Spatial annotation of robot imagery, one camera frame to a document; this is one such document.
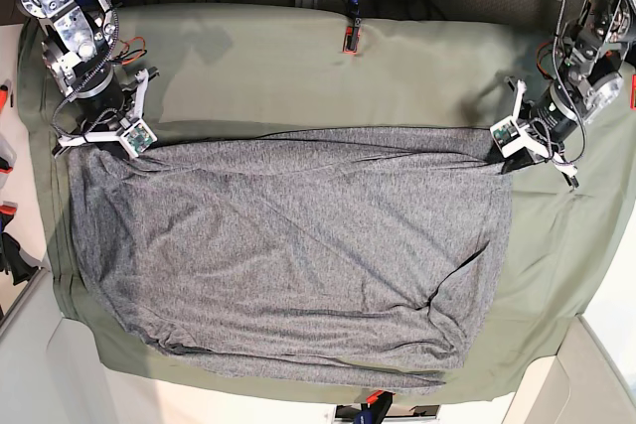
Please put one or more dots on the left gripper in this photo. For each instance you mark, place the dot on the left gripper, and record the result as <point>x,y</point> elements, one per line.
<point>542,144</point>

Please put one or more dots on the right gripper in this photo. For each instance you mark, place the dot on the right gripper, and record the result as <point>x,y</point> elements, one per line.
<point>108,108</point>

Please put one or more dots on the grey long-sleeve shirt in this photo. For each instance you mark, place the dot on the grey long-sleeve shirt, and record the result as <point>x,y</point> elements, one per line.
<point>364,257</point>

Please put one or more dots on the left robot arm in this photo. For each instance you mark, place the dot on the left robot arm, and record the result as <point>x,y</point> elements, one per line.
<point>586,57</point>

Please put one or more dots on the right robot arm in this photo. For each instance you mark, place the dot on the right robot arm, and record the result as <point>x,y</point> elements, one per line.
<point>80,51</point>

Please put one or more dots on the green table cloth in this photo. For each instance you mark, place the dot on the green table cloth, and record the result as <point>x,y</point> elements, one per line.
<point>233,70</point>

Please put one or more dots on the red clamp right edge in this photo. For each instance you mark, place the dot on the red clamp right edge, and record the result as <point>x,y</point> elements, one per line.
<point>633,93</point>

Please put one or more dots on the orange black bottom clamp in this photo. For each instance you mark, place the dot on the orange black bottom clamp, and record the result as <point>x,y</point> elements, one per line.
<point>375,409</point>

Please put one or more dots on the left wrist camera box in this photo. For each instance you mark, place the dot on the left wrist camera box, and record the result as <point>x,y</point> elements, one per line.
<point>508,136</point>

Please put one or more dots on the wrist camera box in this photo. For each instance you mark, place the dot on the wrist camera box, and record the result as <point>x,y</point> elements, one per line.
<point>508,136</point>
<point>137,138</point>

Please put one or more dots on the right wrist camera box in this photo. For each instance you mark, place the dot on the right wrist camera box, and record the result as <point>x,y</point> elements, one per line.
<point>137,138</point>

